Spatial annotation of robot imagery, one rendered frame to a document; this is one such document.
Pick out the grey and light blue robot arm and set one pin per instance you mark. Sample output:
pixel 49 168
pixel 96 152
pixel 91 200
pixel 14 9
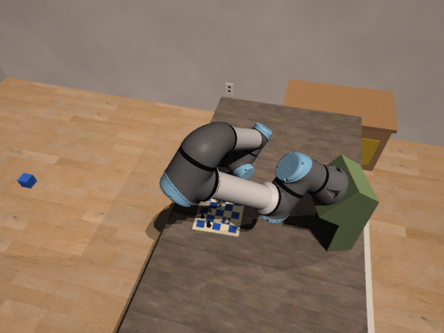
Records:
pixel 194 173

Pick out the blue and white chessboard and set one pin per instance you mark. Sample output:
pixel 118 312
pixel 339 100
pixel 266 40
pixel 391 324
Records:
pixel 233 211

